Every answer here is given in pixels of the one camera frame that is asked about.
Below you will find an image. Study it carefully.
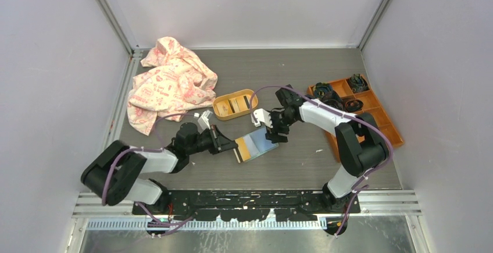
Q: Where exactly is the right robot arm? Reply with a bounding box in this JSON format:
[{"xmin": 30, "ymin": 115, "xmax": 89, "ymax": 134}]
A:
[{"xmin": 252, "ymin": 85, "xmax": 394, "ymax": 213}]

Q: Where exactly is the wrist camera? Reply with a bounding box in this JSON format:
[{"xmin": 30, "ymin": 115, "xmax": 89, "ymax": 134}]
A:
[
  {"xmin": 194, "ymin": 110, "xmax": 213, "ymax": 130},
  {"xmin": 251, "ymin": 109, "xmax": 272, "ymax": 128}
]

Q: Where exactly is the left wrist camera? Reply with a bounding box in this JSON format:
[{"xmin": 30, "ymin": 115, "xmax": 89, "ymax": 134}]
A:
[{"xmin": 194, "ymin": 110, "xmax": 213, "ymax": 130}]

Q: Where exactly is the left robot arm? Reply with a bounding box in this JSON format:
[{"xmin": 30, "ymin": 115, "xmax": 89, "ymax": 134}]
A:
[{"xmin": 80, "ymin": 123, "xmax": 238, "ymax": 214}]

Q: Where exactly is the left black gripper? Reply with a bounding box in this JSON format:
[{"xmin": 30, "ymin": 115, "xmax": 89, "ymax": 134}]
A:
[{"xmin": 187, "ymin": 124, "xmax": 238, "ymax": 155}]

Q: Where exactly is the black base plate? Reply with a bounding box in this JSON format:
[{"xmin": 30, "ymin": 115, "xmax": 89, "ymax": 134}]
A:
[{"xmin": 132, "ymin": 190, "xmax": 360, "ymax": 222}]

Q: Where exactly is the green card holder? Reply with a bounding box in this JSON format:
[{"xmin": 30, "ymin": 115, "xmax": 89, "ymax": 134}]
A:
[{"xmin": 244, "ymin": 127, "xmax": 278, "ymax": 161}]

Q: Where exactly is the pink patterned cloth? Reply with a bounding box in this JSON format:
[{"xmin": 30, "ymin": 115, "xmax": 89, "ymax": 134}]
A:
[{"xmin": 127, "ymin": 37, "xmax": 218, "ymax": 136}]

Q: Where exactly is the dark rolled item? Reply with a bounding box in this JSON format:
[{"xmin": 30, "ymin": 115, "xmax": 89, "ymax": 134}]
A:
[
  {"xmin": 312, "ymin": 83, "xmax": 333, "ymax": 100},
  {"xmin": 321, "ymin": 92, "xmax": 345, "ymax": 111},
  {"xmin": 343, "ymin": 98, "xmax": 364, "ymax": 113},
  {"xmin": 348, "ymin": 74, "xmax": 369, "ymax": 93}
]

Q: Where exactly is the orange compartment organizer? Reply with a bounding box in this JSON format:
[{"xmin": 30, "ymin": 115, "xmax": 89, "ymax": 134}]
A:
[{"xmin": 306, "ymin": 74, "xmax": 404, "ymax": 149}]

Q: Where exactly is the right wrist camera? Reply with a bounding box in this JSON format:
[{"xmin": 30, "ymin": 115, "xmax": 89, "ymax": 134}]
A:
[{"xmin": 251, "ymin": 109, "xmax": 272, "ymax": 128}]

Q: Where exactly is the yellow oval tray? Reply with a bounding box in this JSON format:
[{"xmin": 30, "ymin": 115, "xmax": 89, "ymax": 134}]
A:
[{"xmin": 212, "ymin": 89, "xmax": 258, "ymax": 121}]

